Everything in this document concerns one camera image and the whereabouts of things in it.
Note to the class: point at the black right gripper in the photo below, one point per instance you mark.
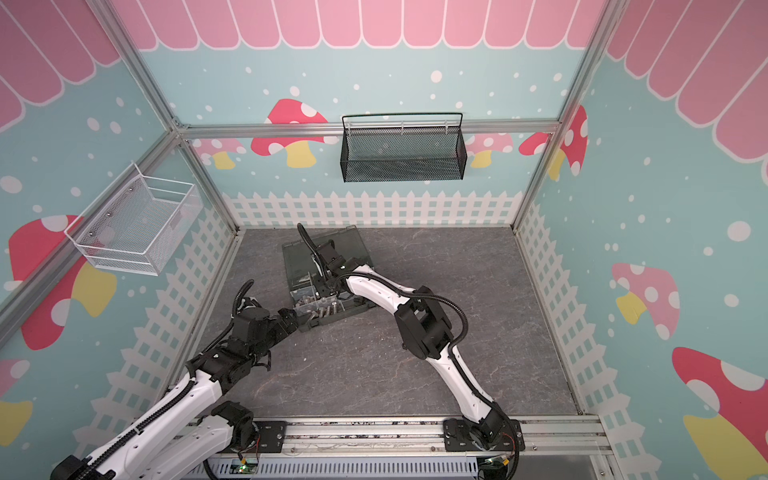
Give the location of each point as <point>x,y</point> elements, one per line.
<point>327,279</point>

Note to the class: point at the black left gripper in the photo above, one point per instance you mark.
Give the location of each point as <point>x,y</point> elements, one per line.
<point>292,323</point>

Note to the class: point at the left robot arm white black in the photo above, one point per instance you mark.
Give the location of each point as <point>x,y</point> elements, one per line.
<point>191,422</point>

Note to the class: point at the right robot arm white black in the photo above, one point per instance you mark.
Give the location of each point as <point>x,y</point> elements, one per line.
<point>431,327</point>

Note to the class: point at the green plastic compartment organizer box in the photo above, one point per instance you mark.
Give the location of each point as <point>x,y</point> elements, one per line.
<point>316,302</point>

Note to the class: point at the black wire mesh basket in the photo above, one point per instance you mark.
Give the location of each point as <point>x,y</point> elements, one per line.
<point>403,147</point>

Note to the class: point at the white wire mesh basket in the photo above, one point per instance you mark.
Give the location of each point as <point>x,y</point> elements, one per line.
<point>137,227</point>

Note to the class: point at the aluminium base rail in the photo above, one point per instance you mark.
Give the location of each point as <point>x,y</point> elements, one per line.
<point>409,447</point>

